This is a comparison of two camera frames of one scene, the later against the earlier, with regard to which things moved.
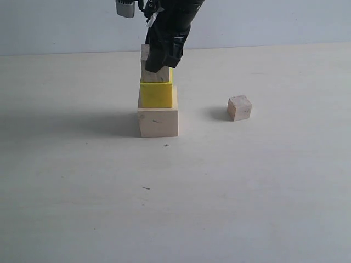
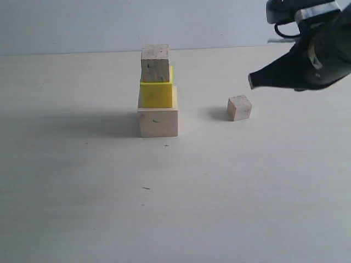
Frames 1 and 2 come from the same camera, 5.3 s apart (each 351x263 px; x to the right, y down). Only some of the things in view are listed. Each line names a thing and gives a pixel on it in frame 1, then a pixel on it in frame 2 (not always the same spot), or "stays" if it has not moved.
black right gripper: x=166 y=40 → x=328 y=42
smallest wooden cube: x=238 y=108 stays
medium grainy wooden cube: x=147 y=76 stays
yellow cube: x=158 y=95 stays
